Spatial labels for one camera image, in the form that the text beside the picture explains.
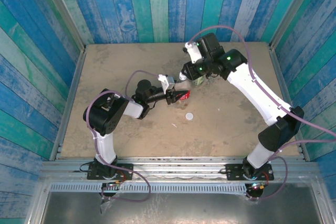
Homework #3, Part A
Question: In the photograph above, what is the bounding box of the clear bottle with red label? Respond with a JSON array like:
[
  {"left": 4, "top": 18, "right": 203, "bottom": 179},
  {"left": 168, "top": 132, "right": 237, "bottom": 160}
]
[{"left": 174, "top": 78, "right": 192, "bottom": 110}]

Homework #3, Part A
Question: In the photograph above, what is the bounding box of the clear bottle with green label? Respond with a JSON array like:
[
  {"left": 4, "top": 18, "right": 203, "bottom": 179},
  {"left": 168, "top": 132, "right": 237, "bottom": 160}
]
[{"left": 193, "top": 74, "right": 207, "bottom": 87}]

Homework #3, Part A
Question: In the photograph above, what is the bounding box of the grey metal sheet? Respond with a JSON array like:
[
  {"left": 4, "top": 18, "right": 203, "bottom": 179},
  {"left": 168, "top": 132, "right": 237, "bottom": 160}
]
[{"left": 39, "top": 191, "right": 324, "bottom": 224}]

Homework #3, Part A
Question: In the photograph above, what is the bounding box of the clear plastic wrap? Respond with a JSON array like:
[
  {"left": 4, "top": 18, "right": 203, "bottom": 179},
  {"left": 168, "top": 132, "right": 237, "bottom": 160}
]
[{"left": 99, "top": 195, "right": 117, "bottom": 215}]

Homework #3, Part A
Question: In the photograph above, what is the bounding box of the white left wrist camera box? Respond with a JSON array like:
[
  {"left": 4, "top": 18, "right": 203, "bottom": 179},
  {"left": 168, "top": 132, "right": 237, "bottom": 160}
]
[{"left": 157, "top": 74, "right": 176, "bottom": 95}]

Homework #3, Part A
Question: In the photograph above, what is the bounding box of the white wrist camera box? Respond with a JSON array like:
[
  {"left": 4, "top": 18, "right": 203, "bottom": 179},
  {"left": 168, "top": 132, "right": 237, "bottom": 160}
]
[
  {"left": 157, "top": 74, "right": 176, "bottom": 95},
  {"left": 183, "top": 41, "right": 203, "bottom": 65}
]

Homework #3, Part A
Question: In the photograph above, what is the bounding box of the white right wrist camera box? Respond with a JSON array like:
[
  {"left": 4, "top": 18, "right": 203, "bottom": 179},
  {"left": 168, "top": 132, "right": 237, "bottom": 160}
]
[{"left": 183, "top": 41, "right": 203, "bottom": 65}]

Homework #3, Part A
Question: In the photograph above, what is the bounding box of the aluminium table side rail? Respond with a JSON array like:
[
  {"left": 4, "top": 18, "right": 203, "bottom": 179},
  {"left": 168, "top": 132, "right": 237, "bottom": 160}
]
[
  {"left": 268, "top": 47, "right": 311, "bottom": 162},
  {"left": 49, "top": 50, "right": 87, "bottom": 161}
]

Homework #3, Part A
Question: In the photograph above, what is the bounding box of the aluminium mounting rail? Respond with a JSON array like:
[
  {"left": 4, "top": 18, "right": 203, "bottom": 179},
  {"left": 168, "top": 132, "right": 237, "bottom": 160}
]
[{"left": 39, "top": 156, "right": 320, "bottom": 183}]

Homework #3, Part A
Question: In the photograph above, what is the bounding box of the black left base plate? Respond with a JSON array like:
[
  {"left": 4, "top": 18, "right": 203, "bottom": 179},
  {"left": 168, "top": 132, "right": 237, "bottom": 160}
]
[{"left": 87, "top": 163, "right": 134, "bottom": 181}]

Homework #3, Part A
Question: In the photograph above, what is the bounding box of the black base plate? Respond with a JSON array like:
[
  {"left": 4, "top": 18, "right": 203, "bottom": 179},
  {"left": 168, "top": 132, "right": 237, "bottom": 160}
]
[
  {"left": 225, "top": 163, "right": 275, "bottom": 182},
  {"left": 87, "top": 163, "right": 134, "bottom": 181}
]

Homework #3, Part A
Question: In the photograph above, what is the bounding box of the aluminium frame post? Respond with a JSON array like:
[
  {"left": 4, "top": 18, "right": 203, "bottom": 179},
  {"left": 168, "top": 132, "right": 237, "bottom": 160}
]
[
  {"left": 36, "top": 0, "right": 87, "bottom": 51},
  {"left": 269, "top": 0, "right": 322, "bottom": 50}
]

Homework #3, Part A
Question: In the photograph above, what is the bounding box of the grey slotted cable duct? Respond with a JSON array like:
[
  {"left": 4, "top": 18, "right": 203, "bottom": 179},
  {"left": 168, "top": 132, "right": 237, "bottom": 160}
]
[{"left": 49, "top": 183, "right": 248, "bottom": 195}]

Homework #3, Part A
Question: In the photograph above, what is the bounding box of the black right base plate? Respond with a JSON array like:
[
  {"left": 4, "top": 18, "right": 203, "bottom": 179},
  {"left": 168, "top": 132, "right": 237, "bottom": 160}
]
[{"left": 225, "top": 163, "right": 275, "bottom": 182}]

